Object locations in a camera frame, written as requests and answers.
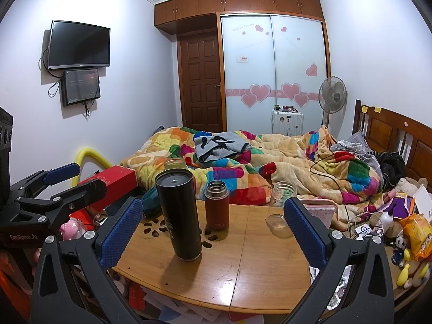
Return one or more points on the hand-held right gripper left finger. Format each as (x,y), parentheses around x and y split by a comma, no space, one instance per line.
(122,233)

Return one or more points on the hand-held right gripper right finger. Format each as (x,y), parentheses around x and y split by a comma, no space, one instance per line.
(303,236)

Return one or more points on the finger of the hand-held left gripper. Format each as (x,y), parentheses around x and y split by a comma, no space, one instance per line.
(84,192)
(62,172)

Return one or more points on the brown thermos cup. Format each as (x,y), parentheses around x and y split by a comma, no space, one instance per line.
(217,206)

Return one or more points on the tall black tumbler cup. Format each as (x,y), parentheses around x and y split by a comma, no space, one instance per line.
(179,216)

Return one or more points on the red cardboard box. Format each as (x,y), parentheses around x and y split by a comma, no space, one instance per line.
(108,182)

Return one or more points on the yellow foam tube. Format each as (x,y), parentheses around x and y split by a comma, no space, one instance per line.
(89,157)

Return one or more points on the clear glass jar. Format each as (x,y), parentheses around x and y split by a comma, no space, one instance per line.
(281,206)

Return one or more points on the pink plastic toy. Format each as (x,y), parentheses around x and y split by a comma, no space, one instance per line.
(71,227)

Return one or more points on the white power strip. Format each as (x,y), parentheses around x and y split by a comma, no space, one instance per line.
(366,231)

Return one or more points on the colourful patchwork blanket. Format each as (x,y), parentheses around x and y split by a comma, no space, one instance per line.
(287,172)

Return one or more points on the white plastic bottle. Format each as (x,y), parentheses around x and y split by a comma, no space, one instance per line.
(386,219)

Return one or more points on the glass jar with green contents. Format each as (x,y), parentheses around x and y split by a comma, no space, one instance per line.
(175,164)

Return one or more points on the wooden folding table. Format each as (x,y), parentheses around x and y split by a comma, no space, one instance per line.
(219,266)

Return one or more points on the purple packaging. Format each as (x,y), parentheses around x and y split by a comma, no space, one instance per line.
(398,206)

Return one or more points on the pile of white papers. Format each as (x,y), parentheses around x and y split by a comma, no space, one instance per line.
(189,310)

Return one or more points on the grey checked pillow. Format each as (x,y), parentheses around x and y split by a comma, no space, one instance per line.
(351,145)

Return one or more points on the yellow plastic toy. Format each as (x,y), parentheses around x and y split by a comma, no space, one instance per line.
(406,270)

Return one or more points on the orange snack bag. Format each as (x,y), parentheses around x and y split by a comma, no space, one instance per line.
(416,233)

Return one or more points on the white ribbed suitcase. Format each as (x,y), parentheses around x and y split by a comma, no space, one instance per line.
(287,123)

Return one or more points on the beige plush toy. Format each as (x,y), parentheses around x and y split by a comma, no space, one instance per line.
(408,184)

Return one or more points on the grey and black cloth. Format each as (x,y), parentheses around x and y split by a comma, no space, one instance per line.
(219,146)

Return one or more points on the white cardboard box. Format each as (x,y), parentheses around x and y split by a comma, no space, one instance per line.
(423,200)

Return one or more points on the wooden bed headboard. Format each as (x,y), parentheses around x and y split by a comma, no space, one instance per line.
(395,138)

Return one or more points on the standing electric fan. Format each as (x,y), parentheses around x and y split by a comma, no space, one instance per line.
(332,96)

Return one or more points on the brown wooden door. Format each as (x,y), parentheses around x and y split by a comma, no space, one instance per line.
(201,81)

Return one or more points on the wardrobe with heart-print sliding doors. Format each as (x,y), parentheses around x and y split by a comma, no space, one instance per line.
(273,74)

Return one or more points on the wooden overhead cabinet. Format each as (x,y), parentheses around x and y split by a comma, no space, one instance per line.
(236,3)

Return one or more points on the small wall-mounted monitor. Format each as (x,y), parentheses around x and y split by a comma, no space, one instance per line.
(81,82)

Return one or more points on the wall-mounted black television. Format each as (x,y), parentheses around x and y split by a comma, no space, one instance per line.
(79,44)

